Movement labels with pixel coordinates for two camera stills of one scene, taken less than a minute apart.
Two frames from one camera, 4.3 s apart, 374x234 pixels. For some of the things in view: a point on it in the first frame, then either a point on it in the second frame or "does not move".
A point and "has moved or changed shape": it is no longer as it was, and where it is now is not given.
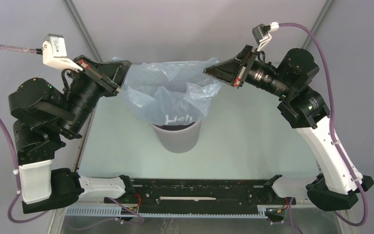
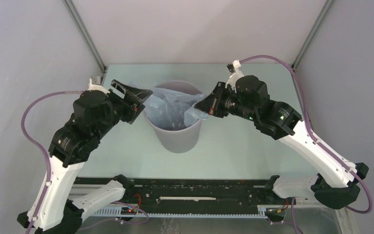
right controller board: (274, 214) does not move
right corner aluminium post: (322, 16) does not move
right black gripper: (231, 69) → (209, 104)
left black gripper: (112, 74) → (136, 95)
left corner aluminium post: (71, 8) does not move
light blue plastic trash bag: (172, 93) has moved or changed shape
